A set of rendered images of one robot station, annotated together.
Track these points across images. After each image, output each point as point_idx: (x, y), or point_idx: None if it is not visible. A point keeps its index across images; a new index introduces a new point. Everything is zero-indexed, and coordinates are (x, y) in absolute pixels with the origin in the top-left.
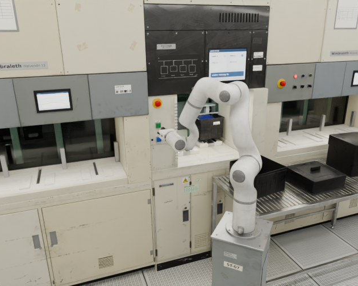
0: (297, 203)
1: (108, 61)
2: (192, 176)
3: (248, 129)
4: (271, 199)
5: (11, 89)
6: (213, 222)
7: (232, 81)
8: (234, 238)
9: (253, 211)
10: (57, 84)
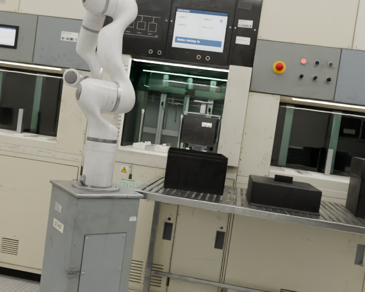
0: (211, 200)
1: (61, 5)
2: (134, 167)
3: (110, 42)
4: (188, 193)
5: None
6: (150, 244)
7: (204, 51)
8: (70, 185)
9: (101, 156)
10: (8, 19)
